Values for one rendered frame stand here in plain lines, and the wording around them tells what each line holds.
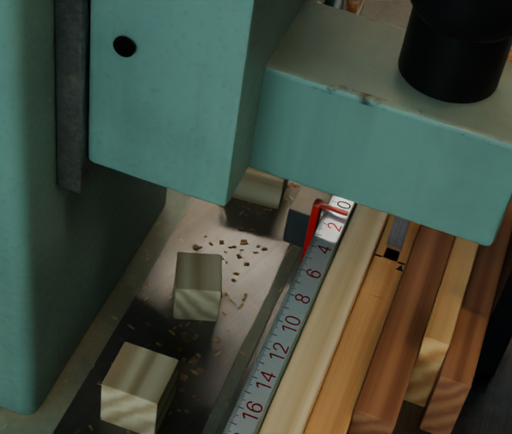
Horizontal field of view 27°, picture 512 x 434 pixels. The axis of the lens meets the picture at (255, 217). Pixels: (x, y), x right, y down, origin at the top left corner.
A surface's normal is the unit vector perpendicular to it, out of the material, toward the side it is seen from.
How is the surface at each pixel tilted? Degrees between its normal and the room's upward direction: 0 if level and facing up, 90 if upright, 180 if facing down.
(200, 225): 0
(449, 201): 90
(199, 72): 90
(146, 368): 0
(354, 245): 0
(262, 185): 90
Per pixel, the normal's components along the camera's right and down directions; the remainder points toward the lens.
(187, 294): 0.02, 0.71
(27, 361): 0.42, 0.68
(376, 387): 0.12, -0.70
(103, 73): -0.33, 0.64
